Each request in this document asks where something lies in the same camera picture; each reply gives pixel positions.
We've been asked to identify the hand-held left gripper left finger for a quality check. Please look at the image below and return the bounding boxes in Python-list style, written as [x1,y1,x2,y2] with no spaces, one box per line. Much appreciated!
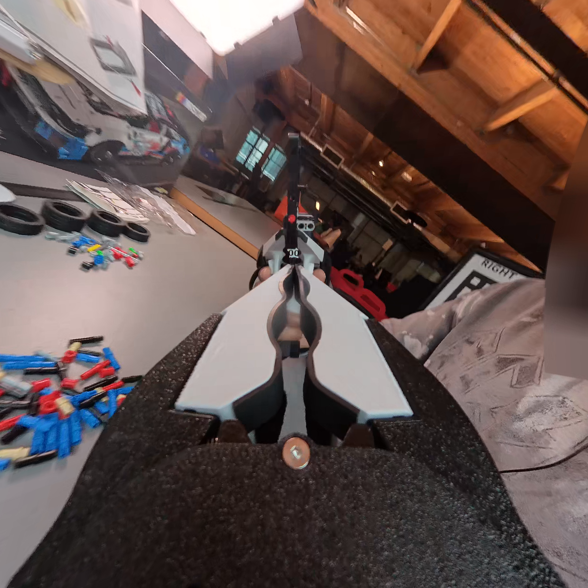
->
[175,268,295,444]

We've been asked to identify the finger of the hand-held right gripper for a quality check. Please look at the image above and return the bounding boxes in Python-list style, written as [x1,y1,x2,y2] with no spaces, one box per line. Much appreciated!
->
[301,230,331,276]
[258,232,292,276]

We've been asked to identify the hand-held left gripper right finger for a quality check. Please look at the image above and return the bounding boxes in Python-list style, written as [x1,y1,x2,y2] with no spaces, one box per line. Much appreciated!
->
[296,268,414,445]

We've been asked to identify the black building frame assembly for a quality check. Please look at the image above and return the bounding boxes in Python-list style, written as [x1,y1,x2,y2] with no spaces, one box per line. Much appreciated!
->
[281,132,322,278]

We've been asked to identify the cluster of mixed small parts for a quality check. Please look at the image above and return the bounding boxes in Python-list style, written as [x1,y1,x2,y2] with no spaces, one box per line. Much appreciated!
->
[45,230,145,272]

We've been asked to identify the building instruction booklet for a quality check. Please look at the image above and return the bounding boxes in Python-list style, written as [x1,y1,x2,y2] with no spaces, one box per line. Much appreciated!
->
[0,0,148,115]

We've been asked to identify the person's right forearm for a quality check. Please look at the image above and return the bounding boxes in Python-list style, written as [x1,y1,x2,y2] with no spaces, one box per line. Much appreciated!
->
[381,276,547,364]

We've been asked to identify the grey desk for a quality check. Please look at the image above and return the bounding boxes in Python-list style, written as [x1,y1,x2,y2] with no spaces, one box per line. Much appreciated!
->
[0,152,295,588]

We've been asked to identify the person's right hand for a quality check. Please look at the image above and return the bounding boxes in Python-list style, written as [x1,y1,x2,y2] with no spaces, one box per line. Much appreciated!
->
[252,226,343,352]

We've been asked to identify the red chair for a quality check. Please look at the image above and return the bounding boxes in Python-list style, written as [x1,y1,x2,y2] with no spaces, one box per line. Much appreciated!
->
[331,269,389,322]

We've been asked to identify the grey table with wooden edge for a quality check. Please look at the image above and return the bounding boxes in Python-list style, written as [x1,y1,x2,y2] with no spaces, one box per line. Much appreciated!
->
[170,175,285,258]

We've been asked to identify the paned window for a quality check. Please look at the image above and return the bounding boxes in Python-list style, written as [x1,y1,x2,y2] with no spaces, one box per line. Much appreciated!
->
[234,128,288,182]

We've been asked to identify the clear plastic bags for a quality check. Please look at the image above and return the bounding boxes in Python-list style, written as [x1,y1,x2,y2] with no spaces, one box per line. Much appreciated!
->
[94,170,198,236]

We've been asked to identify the white marker sign board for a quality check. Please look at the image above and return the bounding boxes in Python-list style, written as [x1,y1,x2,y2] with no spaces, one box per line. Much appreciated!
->
[420,248,545,313]

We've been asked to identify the black toy car set box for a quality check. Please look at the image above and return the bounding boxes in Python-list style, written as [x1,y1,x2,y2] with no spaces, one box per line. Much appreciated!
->
[0,11,217,187]

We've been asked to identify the person's torso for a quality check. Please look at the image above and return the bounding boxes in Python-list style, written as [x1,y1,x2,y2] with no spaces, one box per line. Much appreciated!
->
[423,317,588,588]

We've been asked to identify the shiny sticker sheet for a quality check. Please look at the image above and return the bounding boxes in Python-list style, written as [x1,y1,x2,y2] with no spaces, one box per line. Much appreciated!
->
[64,179,152,219]

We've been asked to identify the pile of small connector pins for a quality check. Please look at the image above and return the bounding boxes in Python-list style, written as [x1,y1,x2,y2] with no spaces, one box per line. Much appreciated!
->
[0,335,143,471]

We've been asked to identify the bright studio light panel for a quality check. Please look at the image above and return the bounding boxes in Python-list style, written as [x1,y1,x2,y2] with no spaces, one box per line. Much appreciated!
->
[168,0,306,57]

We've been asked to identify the black earphone cord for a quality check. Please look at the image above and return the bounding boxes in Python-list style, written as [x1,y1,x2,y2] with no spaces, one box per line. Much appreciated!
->
[498,436,588,475]

